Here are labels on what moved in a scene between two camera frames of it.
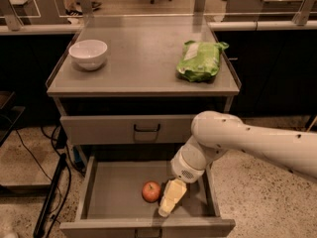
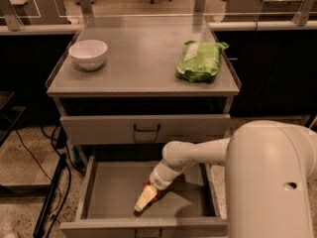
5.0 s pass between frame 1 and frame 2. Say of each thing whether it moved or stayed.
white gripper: moved
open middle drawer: stayed
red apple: stayed
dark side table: stayed
